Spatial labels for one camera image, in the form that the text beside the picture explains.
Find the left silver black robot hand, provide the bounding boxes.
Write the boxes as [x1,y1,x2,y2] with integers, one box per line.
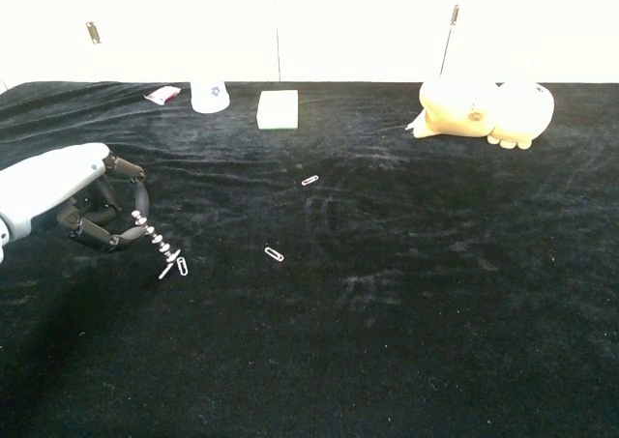
[0,141,151,254]

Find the white sponge green base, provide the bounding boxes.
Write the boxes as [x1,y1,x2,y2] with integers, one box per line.
[256,89,299,131]

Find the white paper cup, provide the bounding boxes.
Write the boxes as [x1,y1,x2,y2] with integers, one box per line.
[190,80,230,115]

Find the silver magnetic bead chain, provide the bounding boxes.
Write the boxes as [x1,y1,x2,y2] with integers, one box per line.
[131,209,181,264]

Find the cream plush toy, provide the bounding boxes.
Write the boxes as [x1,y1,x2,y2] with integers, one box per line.
[404,75,555,150]

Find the red white snack packet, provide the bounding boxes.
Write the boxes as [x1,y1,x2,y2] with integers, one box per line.
[143,85,181,105]

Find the black velvet tablecloth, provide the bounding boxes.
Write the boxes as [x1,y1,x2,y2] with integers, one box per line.
[0,80,619,438]

